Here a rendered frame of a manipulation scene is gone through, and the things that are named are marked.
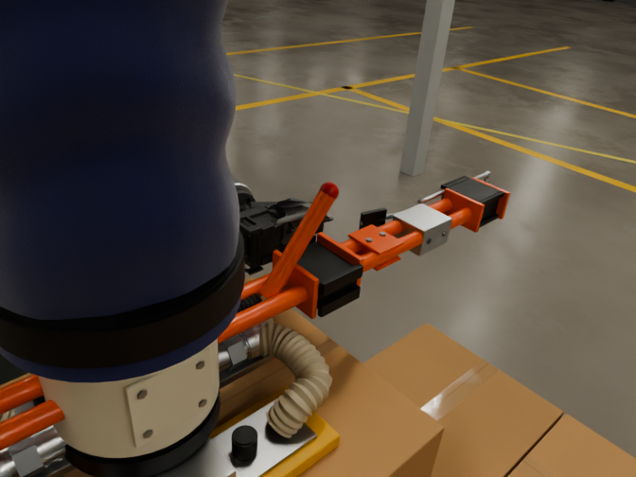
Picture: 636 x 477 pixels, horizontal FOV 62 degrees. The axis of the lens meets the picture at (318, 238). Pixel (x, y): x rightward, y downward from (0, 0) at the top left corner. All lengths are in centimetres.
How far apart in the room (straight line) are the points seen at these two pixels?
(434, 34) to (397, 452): 302
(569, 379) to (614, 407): 17
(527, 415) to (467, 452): 20
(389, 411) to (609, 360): 190
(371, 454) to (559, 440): 73
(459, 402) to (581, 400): 103
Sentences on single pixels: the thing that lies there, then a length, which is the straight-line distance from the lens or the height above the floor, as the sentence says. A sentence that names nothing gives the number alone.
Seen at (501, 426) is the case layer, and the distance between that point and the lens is 130.
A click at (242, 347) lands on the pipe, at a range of 65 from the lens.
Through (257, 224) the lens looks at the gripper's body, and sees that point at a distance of 72.
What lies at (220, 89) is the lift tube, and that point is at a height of 136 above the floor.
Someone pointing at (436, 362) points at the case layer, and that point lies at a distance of 139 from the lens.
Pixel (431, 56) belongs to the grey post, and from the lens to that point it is 351.
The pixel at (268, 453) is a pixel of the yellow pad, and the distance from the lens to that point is 62.
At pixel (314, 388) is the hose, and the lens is 62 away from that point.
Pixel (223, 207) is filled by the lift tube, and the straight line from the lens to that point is 43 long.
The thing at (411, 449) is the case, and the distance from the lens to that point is 68.
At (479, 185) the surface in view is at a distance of 94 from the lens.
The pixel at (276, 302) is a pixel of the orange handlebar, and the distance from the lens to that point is 62.
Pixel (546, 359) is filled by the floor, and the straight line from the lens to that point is 241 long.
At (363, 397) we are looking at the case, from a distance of 72.
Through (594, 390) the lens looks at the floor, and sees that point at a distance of 236.
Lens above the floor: 147
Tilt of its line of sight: 31 degrees down
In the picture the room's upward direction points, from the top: 4 degrees clockwise
